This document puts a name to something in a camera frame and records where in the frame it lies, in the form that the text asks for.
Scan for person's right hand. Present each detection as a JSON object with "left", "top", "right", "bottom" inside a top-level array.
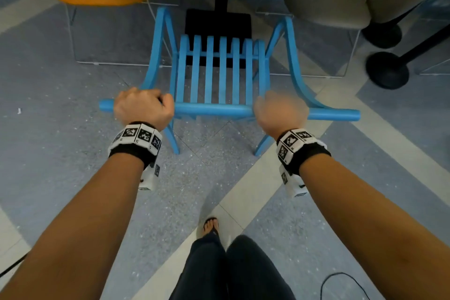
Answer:
[{"left": 253, "top": 90, "right": 310, "bottom": 140}]

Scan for left wrist marker band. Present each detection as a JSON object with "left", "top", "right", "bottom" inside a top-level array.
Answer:
[{"left": 108, "top": 121, "right": 163, "bottom": 191}]

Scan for person's left forearm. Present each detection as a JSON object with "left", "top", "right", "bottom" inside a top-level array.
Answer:
[{"left": 0, "top": 153, "right": 145, "bottom": 300}]

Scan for black cable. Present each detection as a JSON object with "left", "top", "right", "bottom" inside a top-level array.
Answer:
[
  {"left": 319, "top": 272, "right": 371, "bottom": 300},
  {"left": 0, "top": 253, "right": 28, "bottom": 278}
]

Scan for person's legs in dark trousers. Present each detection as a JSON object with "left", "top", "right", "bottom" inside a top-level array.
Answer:
[{"left": 169, "top": 232, "right": 296, "bottom": 300}]

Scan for person's foot in sandal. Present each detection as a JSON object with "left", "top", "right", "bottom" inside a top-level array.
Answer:
[{"left": 201, "top": 217, "right": 220, "bottom": 239}]

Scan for right wrist marker band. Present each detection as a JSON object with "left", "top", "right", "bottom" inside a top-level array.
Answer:
[{"left": 276, "top": 128, "right": 332, "bottom": 198}]

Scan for white table with black pedestal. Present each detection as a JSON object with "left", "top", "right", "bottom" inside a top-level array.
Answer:
[{"left": 100, "top": 0, "right": 356, "bottom": 68}]

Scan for person's left hand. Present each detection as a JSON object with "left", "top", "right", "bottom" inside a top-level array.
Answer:
[{"left": 113, "top": 87, "right": 175, "bottom": 132}]

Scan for person's right forearm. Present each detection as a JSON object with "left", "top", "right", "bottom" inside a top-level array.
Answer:
[{"left": 299, "top": 154, "right": 450, "bottom": 300}]

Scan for wrist marker band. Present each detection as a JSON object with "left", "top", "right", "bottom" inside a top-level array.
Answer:
[
  {"left": 108, "top": 121, "right": 163, "bottom": 191},
  {"left": 276, "top": 128, "right": 332, "bottom": 198}
]

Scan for black round stand base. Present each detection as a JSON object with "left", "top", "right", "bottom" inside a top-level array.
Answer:
[
  {"left": 366, "top": 52, "right": 410, "bottom": 90},
  {"left": 361, "top": 22, "right": 403, "bottom": 49}
]

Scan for blue wooden chair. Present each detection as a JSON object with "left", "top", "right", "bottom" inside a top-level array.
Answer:
[{"left": 99, "top": 6, "right": 361, "bottom": 157}]

